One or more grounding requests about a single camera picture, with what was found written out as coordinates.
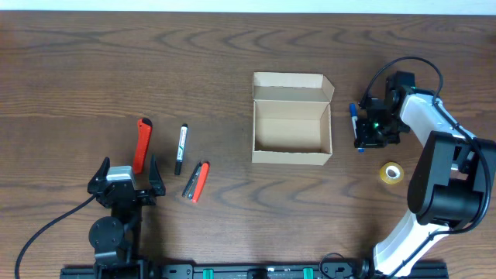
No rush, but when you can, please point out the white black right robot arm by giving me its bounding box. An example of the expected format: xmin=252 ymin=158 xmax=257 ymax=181
xmin=354 ymin=71 xmax=495 ymax=278

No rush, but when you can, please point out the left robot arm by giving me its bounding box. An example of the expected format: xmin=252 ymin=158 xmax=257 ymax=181
xmin=88 ymin=157 xmax=166 ymax=278

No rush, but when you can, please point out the yellow tape roll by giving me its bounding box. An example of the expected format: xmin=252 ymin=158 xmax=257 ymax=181
xmin=379 ymin=162 xmax=404 ymax=184

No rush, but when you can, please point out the brown cardboard box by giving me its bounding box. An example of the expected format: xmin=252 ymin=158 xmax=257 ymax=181
xmin=252 ymin=72 xmax=335 ymax=166

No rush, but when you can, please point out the blue cap whiteboard marker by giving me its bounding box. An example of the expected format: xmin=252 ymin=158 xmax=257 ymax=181
xmin=349 ymin=103 xmax=358 ymax=140

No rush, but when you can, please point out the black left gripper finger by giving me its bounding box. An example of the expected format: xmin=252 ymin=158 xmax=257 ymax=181
xmin=88 ymin=157 xmax=110 ymax=194
xmin=149 ymin=155 xmax=166 ymax=196

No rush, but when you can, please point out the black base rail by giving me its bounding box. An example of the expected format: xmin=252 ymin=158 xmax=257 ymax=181
xmin=60 ymin=260 xmax=450 ymax=279

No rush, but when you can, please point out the red black stapler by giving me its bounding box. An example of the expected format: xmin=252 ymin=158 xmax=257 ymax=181
xmin=182 ymin=161 xmax=210 ymax=203

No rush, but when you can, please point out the black cap whiteboard marker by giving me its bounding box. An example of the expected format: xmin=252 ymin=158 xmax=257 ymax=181
xmin=174 ymin=124 xmax=188 ymax=175

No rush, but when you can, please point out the red utility knife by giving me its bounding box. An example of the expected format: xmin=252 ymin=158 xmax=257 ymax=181
xmin=133 ymin=118 xmax=153 ymax=174

